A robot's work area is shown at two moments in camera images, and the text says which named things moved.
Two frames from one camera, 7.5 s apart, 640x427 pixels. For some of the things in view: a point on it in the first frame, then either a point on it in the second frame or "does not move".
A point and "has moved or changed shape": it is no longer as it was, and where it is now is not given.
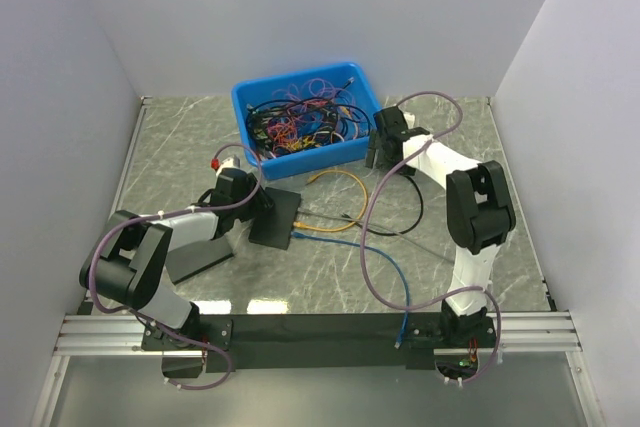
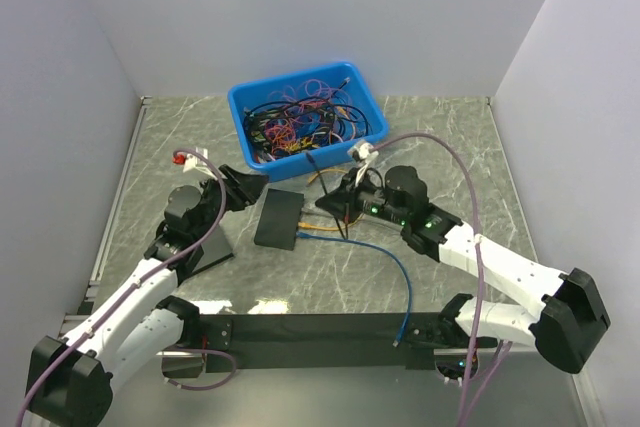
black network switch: x=273 y=226 does not move
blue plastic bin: x=317 y=157 does not move
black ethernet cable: x=398 y=233 has moved or changed shape
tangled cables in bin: x=297 y=119 does not move
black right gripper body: x=377 y=142 -> x=370 y=200
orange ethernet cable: x=299 y=224 does not move
